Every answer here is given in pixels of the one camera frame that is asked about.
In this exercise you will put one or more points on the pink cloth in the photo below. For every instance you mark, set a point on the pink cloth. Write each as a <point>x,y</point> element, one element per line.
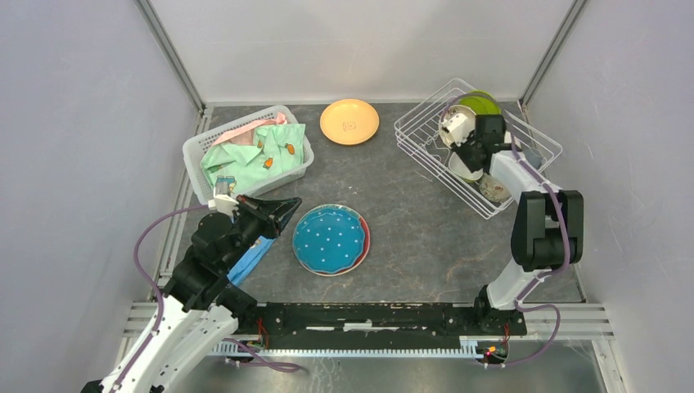
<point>238,135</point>

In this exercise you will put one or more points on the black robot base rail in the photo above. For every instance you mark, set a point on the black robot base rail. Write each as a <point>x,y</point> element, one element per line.
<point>376,325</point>

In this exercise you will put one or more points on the cream floral plate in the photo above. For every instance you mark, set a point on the cream floral plate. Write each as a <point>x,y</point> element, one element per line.
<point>452,111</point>

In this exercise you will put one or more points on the lime green plate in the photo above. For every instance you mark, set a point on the lime green plate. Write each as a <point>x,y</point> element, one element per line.
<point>481,103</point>

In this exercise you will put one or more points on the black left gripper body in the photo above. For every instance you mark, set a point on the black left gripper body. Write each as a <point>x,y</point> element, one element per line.
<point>250,224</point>

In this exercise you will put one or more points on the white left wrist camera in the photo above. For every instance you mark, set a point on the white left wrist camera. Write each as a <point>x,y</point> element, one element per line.
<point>224,200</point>

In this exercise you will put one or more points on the green printed cloth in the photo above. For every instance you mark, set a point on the green printed cloth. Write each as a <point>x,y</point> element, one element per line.
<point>276,149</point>

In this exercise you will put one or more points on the white plastic basket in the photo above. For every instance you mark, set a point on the white plastic basket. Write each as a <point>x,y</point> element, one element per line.
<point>194,149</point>

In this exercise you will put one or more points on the green interior mug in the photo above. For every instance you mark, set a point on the green interior mug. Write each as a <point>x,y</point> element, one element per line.
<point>493,190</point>

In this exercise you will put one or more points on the blue printed cloth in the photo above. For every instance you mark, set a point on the blue printed cloth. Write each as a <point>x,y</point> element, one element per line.
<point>247,263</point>

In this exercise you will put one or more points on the aluminium corner post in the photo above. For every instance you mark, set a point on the aluminium corner post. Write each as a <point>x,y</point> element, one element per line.
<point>553,50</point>
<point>156,26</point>

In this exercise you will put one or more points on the teal rimmed red plate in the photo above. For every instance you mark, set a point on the teal rimmed red plate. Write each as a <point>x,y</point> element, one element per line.
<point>367,244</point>

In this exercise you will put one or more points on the white wire dish rack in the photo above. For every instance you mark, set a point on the white wire dish rack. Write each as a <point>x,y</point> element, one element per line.
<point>417,135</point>

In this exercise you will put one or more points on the blue dotted plate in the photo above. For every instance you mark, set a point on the blue dotted plate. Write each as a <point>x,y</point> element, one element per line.
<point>328,241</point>

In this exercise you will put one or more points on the orange plate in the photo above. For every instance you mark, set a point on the orange plate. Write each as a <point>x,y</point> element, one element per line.
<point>349,122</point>

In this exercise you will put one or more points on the aluminium corner post left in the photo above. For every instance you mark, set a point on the aluminium corner post left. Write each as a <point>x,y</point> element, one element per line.
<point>156,26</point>

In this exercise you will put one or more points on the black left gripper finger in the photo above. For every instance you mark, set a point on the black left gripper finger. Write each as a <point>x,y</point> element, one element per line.
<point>284,212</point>
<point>260,206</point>

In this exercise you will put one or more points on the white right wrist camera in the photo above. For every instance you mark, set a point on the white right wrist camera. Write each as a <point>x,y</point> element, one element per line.
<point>450,141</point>

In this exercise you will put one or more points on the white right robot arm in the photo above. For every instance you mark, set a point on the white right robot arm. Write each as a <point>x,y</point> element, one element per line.
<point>548,231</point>

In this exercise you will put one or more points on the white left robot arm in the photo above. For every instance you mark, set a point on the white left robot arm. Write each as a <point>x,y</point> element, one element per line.
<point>199,306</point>

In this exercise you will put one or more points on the aluminium corner post right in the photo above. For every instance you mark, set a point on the aluminium corner post right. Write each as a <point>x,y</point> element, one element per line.
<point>553,50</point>

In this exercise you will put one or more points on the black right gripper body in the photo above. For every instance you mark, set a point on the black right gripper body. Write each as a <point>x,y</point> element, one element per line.
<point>466,152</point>

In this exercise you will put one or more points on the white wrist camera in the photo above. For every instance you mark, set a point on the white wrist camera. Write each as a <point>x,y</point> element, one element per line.
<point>450,141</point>
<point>224,200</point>

